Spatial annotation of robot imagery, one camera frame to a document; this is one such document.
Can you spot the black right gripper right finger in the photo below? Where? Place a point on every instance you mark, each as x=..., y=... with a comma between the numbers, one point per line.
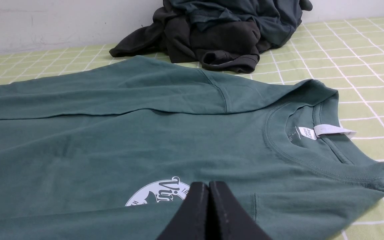
x=227, y=219

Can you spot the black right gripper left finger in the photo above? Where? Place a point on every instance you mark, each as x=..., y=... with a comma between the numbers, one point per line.
x=189, y=222

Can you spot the green long-sleeved shirt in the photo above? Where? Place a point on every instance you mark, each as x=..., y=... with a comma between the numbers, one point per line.
x=110, y=153

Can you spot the dark brown crumpled garment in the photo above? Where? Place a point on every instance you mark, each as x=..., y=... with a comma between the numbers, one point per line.
x=232, y=46

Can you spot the dark teal crumpled garment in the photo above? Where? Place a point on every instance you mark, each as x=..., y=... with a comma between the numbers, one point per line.
x=276, y=20

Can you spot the green checkered tablecloth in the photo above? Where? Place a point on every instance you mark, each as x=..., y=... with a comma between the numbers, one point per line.
x=347, y=55

